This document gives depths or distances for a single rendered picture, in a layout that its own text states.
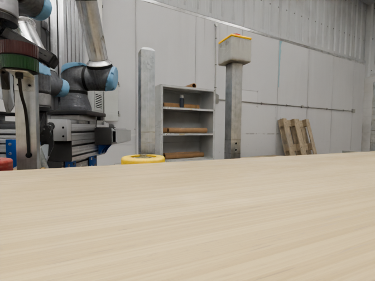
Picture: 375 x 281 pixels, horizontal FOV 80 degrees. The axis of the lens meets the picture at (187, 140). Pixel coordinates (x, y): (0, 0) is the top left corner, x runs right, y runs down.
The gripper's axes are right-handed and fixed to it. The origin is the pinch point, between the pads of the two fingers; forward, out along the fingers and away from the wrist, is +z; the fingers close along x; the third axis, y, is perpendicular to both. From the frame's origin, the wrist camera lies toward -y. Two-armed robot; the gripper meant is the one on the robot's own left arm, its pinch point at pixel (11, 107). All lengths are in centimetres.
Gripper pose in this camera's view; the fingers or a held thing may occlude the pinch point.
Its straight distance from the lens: 66.6
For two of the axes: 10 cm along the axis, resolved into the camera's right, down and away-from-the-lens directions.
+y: -9.2, 0.1, -4.0
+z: -0.1, 10.0, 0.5
